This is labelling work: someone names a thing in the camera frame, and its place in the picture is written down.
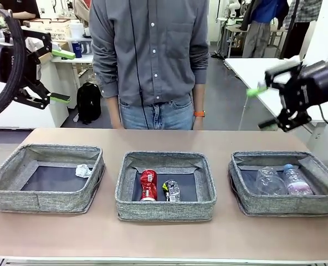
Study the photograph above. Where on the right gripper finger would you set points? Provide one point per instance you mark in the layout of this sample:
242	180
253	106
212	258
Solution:
291	123
256	91

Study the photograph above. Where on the grey fabric basket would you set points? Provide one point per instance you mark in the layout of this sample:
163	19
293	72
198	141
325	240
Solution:
164	213
56	202
277	206

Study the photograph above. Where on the crushed black soda can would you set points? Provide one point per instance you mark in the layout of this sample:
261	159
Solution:
172	191

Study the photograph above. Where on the person in grey shirt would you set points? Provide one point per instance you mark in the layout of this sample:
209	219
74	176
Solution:
150	55

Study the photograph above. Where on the blue bottle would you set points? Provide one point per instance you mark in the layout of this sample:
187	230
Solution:
78	47

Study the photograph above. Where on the person's left forearm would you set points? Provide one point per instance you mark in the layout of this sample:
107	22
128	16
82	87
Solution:
199	97

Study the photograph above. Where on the crushed red soda can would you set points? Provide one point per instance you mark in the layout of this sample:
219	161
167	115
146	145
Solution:
148	185

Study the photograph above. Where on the person's right forearm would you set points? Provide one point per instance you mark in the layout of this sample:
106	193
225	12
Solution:
108	83

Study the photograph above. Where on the clear plastic water bottle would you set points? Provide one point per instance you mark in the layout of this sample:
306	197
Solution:
297	183

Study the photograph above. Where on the large white table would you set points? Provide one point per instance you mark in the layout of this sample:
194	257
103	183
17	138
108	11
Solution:
241	66

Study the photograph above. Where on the small white desk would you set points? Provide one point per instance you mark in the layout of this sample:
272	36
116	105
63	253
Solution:
83	59

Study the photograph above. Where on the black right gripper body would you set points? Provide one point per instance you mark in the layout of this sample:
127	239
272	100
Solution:
319	80

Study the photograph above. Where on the white slatted crate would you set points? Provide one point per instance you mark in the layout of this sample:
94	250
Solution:
56	29

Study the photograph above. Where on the person's left hand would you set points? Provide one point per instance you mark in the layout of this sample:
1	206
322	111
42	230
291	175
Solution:
198	123

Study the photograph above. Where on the person in beige top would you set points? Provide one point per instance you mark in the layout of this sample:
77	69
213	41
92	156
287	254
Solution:
82	8

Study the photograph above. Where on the person in black shirt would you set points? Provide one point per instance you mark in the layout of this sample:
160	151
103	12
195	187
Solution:
20	8

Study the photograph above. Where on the clear plastic cup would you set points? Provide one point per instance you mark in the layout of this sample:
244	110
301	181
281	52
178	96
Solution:
270	184

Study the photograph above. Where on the person in plaid shirt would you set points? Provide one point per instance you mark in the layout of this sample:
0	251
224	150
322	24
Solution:
299	27

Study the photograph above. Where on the person's right hand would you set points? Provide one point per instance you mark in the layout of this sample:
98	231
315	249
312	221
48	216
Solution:
116	120

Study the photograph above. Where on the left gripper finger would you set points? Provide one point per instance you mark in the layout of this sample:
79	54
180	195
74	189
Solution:
60	99
64	55

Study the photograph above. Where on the white counter with wooden top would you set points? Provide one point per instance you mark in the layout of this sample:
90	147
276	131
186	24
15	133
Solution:
56	83

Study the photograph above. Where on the orange wristwatch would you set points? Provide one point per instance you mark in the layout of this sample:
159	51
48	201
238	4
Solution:
200	113

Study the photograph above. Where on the black backpack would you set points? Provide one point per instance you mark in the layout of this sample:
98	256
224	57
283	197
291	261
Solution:
89	102

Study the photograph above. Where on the white plastic jug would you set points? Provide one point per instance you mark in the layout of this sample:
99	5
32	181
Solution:
76	29

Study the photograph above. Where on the white lab robot arm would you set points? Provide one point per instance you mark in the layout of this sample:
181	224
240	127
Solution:
233	7

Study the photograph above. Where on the person in blue jacket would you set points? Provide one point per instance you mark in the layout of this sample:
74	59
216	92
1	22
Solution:
263	27

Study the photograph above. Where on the white paper ball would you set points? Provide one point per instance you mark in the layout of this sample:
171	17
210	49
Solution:
83	170

